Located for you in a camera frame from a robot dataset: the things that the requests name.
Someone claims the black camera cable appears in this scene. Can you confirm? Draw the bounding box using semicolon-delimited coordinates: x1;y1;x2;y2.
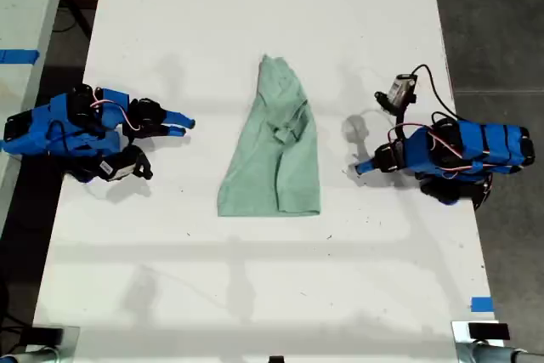
412;64;465;122

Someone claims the small blue tape piece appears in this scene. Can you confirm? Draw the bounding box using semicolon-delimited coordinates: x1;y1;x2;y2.
470;296;495;313

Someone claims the black and grey camera box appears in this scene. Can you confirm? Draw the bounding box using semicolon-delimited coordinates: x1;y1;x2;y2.
373;74;418;114

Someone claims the white side table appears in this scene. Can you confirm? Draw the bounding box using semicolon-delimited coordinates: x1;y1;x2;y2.
0;0;72;228

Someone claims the black camera box white label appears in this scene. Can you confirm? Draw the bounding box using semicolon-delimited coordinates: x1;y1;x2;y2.
87;145;145;184

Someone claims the grey metal table clamp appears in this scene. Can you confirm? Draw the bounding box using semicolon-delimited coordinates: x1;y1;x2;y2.
450;319;544;363
8;325;82;363

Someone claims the black camera mount stalk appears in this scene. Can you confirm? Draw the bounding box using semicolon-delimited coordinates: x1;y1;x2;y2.
133;150;155;181
389;103;416;145

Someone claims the long blue tape strip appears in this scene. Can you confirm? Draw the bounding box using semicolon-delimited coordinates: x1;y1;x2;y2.
0;48;41;66

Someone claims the pale green T-shirt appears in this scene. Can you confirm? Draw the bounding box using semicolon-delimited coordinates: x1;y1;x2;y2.
217;54;321;218

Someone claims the black floor cable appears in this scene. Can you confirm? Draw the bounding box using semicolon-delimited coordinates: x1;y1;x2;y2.
53;0;94;43

